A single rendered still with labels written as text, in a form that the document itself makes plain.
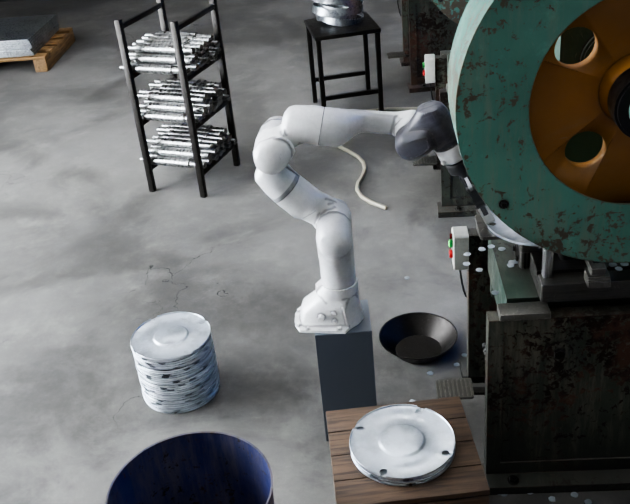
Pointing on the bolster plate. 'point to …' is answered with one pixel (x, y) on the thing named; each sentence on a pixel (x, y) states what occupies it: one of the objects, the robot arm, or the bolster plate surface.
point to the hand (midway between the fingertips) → (485, 212)
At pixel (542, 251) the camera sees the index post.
